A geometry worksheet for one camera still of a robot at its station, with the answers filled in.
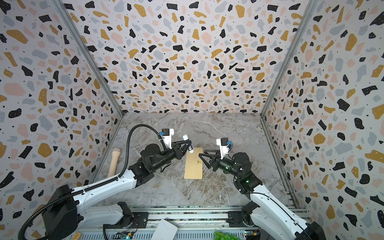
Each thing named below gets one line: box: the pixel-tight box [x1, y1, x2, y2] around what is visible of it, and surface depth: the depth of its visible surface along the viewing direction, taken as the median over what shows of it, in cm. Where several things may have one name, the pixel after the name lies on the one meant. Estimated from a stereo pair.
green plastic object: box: [213, 229, 241, 240], surface depth 67 cm
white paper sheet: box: [150, 218, 179, 240], surface depth 69 cm
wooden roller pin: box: [108, 147, 121, 178], surface depth 94 cm
